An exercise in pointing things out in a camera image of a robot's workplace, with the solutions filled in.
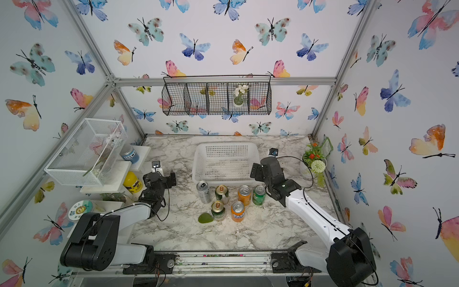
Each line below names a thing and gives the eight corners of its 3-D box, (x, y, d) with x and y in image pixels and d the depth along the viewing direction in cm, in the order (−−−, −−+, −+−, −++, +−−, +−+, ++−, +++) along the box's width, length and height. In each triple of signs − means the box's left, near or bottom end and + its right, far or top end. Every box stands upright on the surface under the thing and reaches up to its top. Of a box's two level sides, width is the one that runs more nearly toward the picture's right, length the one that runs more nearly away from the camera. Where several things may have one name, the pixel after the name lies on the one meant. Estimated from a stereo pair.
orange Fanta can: (231, 223, 87) (230, 214, 78) (231, 210, 90) (231, 201, 82) (244, 223, 87) (244, 214, 78) (243, 210, 90) (244, 201, 82)
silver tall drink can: (202, 206, 92) (197, 192, 81) (201, 195, 96) (196, 181, 84) (211, 204, 93) (208, 190, 81) (210, 193, 96) (206, 179, 85)
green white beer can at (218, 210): (213, 222, 86) (210, 213, 78) (214, 209, 90) (211, 200, 82) (224, 222, 86) (223, 213, 78) (225, 209, 90) (224, 199, 82)
